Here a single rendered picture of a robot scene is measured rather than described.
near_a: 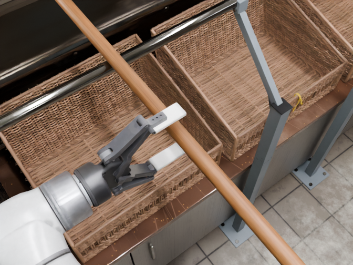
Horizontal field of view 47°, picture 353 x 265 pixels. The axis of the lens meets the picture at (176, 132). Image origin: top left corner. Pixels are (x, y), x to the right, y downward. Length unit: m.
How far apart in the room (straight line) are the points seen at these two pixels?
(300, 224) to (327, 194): 0.22
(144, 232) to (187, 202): 0.17
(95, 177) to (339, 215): 1.58
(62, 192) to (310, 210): 1.56
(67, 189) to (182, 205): 0.72
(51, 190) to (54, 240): 0.08
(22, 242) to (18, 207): 0.06
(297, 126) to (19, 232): 1.14
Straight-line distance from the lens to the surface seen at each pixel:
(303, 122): 1.60
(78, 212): 0.70
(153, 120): 0.70
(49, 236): 0.69
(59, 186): 0.70
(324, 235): 2.06
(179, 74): 1.42
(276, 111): 1.14
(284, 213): 2.05
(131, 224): 1.32
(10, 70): 1.29
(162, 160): 0.82
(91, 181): 0.70
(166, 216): 1.35
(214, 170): 0.72
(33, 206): 0.69
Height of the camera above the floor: 1.84
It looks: 57 degrees down
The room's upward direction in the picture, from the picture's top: straight up
